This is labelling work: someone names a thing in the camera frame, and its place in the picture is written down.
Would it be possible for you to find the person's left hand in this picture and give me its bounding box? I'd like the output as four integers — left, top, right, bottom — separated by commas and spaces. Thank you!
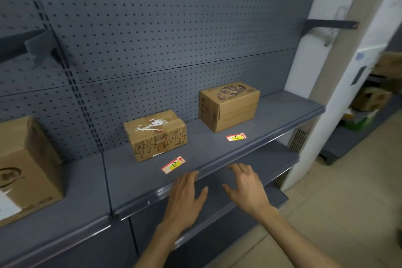
163, 171, 209, 234

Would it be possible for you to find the person's right hand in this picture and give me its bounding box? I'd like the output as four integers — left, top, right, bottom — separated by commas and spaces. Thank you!
222, 163, 280, 218

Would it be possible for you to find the person's right forearm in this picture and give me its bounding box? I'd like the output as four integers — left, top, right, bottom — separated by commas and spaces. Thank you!
254, 206, 343, 268

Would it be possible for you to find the cardboard box with torn tape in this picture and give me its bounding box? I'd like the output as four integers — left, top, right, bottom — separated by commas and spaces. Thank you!
123, 109, 188, 163

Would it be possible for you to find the purple-printed cardboard box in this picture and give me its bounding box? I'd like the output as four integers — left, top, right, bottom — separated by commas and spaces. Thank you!
198, 81, 261, 134

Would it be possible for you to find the background cardboard box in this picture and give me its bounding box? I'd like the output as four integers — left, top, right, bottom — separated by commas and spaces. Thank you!
350, 87, 393, 111
372, 52, 402, 78

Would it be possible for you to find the large black-printed cardboard box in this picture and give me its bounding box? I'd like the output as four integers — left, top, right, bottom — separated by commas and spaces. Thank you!
0, 116, 64, 228

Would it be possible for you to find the white vent grille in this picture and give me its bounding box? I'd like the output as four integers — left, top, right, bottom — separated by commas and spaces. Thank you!
287, 120, 314, 154

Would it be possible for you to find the grey pegboard back panel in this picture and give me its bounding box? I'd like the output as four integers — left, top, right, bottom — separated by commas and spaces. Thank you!
0, 0, 103, 165
22, 0, 326, 158

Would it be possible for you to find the grey slotted upright post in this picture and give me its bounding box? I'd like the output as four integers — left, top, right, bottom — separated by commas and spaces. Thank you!
17, 0, 106, 154

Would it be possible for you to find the dark grey shelf bracket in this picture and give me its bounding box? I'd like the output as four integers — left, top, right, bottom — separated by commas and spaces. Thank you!
303, 19, 360, 34
0, 27, 62, 66

